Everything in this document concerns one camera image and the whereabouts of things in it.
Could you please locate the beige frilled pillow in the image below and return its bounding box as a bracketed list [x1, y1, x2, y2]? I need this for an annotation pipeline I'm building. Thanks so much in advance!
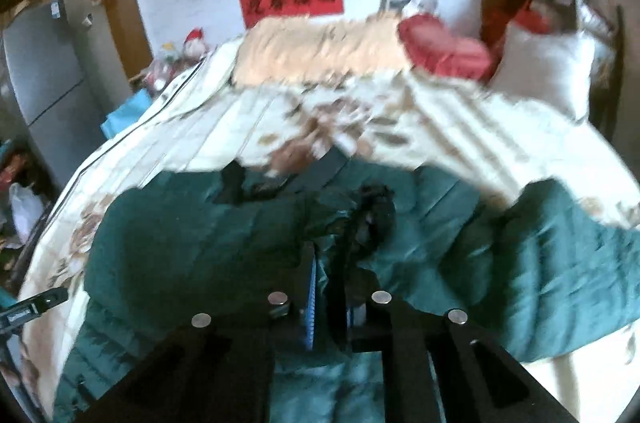
[233, 15, 411, 86]

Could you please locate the floral cream bed quilt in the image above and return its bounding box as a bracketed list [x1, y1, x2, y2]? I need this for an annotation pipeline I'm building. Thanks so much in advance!
[21, 41, 639, 415]

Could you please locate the red frilled pillow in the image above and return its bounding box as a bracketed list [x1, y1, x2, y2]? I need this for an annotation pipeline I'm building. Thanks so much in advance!
[397, 14, 494, 81]

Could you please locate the plush toy with red hat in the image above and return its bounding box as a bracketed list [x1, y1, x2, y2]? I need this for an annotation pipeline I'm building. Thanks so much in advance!
[182, 28, 208, 61]

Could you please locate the red clothes pile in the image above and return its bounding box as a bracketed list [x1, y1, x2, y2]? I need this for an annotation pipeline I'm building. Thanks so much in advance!
[480, 0, 551, 50]

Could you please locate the blue paper bag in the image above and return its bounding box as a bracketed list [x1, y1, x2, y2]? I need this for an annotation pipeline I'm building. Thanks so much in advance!
[101, 88, 153, 139]

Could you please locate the grey refrigerator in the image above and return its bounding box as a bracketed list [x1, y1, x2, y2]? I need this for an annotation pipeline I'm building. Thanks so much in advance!
[1, 0, 105, 189]

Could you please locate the wooden door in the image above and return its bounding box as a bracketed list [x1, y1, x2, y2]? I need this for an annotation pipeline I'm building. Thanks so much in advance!
[103, 0, 152, 80]

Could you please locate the white pillow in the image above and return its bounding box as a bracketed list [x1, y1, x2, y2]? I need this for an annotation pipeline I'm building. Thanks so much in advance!
[489, 22, 596, 123]

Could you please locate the dark green puffer jacket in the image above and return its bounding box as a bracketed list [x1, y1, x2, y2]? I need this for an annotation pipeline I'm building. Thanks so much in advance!
[53, 160, 639, 422]

